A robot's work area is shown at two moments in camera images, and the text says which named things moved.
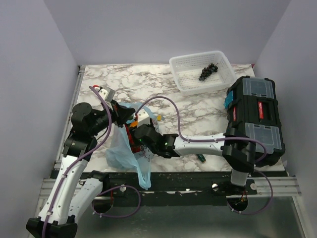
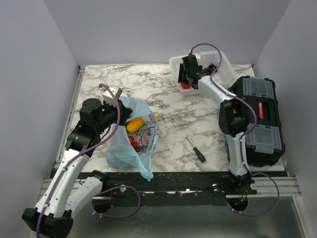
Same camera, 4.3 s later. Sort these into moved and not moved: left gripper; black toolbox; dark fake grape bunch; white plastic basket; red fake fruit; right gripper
Moved: right gripper; red fake fruit
Not moved: black toolbox; dark fake grape bunch; left gripper; white plastic basket
